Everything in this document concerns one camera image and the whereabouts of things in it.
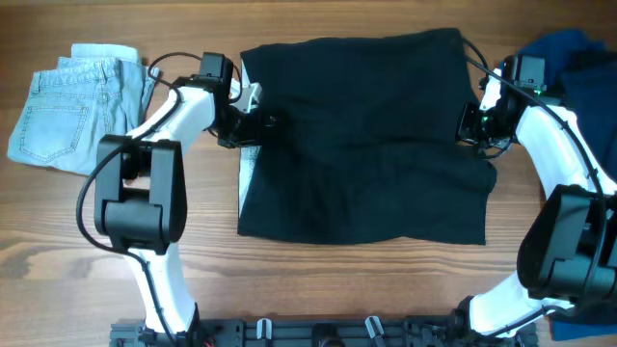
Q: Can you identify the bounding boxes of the black shorts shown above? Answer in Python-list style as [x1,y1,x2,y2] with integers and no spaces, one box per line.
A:
[237,28,496,245]

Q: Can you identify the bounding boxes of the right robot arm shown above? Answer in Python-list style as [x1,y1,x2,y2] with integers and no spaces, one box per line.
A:
[457,54,616,339]

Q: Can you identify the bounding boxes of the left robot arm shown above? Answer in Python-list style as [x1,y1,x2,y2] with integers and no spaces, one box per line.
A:
[81,52,276,346]

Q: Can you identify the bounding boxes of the blue polo shirt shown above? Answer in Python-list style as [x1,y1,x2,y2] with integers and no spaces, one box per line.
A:
[500,28,617,342]

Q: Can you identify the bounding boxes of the dark navy pants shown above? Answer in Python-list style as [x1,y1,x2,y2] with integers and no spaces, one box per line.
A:
[559,51,616,180]

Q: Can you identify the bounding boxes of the folded light blue jeans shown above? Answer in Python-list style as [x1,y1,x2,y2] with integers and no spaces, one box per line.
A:
[7,43,159,175]

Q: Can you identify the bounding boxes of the left black cable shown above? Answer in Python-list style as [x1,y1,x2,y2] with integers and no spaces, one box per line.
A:
[75,51,242,347]

